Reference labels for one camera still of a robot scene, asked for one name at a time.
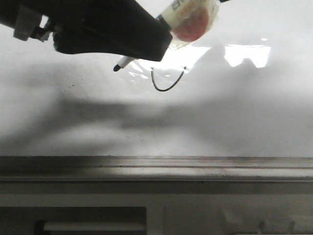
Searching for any white whiteboard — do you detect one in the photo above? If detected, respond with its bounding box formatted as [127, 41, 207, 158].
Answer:
[0, 0, 313, 157]

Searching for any white black whiteboard marker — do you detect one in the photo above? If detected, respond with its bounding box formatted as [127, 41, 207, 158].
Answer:
[113, 0, 223, 71]

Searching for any grey aluminium marker tray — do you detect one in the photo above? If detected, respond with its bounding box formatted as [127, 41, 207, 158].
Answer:
[0, 156, 313, 182]

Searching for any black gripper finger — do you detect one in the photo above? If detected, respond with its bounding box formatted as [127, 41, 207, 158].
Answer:
[0, 0, 172, 61]

